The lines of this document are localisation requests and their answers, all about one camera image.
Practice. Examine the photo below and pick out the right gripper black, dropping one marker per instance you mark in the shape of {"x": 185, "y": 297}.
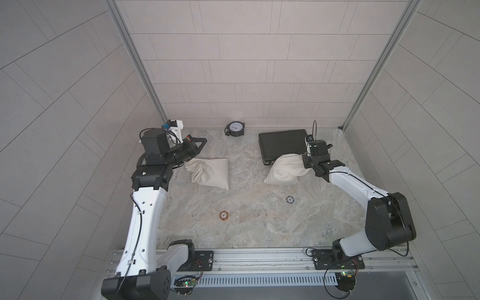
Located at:
{"x": 304, "y": 162}

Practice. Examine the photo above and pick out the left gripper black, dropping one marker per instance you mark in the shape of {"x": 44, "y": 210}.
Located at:
{"x": 189, "y": 150}

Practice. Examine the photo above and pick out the cream cloth soil bag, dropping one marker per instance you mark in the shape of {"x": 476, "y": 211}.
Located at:
{"x": 286, "y": 170}

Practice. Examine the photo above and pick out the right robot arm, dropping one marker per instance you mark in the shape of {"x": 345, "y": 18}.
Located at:
{"x": 388, "y": 217}

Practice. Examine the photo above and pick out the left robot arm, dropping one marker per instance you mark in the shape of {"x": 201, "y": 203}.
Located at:
{"x": 140, "y": 274}

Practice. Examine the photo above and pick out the black hard case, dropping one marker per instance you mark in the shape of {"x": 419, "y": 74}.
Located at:
{"x": 275, "y": 144}

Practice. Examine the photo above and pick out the black round gauge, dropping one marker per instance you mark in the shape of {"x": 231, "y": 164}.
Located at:
{"x": 235, "y": 129}

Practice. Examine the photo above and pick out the right circuit board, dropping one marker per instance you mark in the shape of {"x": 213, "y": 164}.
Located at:
{"x": 346, "y": 281}

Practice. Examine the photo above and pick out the circuit board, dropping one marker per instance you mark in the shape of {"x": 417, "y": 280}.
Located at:
{"x": 184, "y": 286}
{"x": 346, "y": 281}

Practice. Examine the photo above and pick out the white vent grille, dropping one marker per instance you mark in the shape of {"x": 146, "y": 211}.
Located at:
{"x": 266, "y": 280}

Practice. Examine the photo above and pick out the left circuit board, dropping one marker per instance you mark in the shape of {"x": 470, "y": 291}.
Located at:
{"x": 184, "y": 286}

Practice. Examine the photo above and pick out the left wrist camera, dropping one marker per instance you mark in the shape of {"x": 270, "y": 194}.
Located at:
{"x": 174, "y": 135}

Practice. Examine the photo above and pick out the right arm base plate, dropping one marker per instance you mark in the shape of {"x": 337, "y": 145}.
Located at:
{"x": 328, "y": 259}

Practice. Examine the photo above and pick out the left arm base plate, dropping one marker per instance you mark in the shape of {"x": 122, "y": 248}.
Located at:
{"x": 206, "y": 258}

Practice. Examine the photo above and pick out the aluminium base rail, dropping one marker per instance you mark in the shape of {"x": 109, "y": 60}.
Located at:
{"x": 255, "y": 261}

